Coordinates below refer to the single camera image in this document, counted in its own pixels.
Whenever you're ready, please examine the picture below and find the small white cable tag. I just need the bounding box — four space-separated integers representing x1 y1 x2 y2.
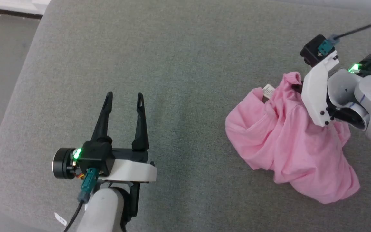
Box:
54 212 67 226

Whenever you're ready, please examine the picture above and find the white skirting board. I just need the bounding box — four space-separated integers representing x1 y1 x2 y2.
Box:
0 0 51 15

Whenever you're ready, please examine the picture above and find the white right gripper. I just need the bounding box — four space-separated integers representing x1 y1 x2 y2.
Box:
291 51 344 128

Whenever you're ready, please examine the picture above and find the grey fabric sofa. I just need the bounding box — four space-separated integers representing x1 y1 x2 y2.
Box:
0 0 371 232

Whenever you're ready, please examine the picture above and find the pink garment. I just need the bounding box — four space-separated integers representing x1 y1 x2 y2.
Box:
225 72 361 204

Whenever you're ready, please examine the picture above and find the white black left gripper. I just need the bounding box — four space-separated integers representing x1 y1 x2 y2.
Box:
90 92 157 223

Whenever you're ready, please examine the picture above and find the black cable with teal plug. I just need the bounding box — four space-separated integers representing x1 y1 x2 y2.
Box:
64 167 99 232
317 21 371 56

